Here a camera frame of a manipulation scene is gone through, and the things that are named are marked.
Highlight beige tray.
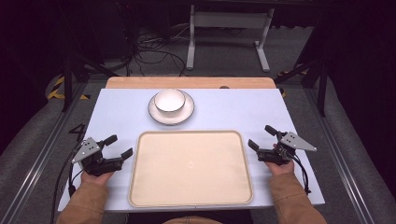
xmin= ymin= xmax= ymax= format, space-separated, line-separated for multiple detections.
xmin=128 ymin=130 xmax=254 ymax=208

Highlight white bowl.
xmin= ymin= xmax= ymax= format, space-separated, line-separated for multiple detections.
xmin=153 ymin=89 xmax=187 ymax=114

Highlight yellow black floor tape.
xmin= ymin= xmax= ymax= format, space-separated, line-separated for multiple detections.
xmin=47 ymin=76 xmax=92 ymax=101
xmin=277 ymin=63 xmax=310 ymax=98

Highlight hand-held gripper cable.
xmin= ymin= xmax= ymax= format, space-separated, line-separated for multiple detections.
xmin=49 ymin=146 xmax=86 ymax=224
xmin=291 ymin=152 xmax=312 ymax=195

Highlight grey metal stand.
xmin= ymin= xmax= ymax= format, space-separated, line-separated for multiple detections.
xmin=185 ymin=4 xmax=276 ymax=73

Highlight white plate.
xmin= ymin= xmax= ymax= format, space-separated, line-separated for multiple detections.
xmin=148 ymin=90 xmax=195 ymax=126

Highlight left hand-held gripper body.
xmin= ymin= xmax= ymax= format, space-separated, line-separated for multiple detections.
xmin=72 ymin=137 xmax=124 ymax=176

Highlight left hand-held gripper cable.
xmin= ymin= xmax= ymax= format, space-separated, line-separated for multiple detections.
xmin=49 ymin=146 xmax=86 ymax=224

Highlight pale blue table mat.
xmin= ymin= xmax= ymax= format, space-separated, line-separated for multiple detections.
xmin=57 ymin=88 xmax=326 ymax=213

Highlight person's right hand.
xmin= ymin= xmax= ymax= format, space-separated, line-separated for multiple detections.
xmin=264 ymin=160 xmax=295 ymax=176

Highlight right hand-held gripper cable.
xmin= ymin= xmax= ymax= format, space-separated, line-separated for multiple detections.
xmin=291 ymin=152 xmax=312 ymax=195

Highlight person's tan clothing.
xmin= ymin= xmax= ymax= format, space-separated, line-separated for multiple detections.
xmin=162 ymin=215 xmax=224 ymax=224

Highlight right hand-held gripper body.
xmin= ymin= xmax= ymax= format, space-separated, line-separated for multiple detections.
xmin=257 ymin=132 xmax=318 ymax=166

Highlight black floor cables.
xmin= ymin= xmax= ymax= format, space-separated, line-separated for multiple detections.
xmin=122 ymin=22 xmax=190 ymax=77

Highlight aluminium floor rail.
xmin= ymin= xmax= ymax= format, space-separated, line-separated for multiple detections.
xmin=0 ymin=81 xmax=92 ymax=224
xmin=304 ymin=87 xmax=376 ymax=224

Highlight person's left hand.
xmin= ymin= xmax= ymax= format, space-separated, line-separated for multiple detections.
xmin=81 ymin=171 xmax=115 ymax=187

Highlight black tripod stand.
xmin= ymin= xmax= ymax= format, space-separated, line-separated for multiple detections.
xmin=275 ymin=46 xmax=329 ymax=118
xmin=59 ymin=6 xmax=120 ymax=114

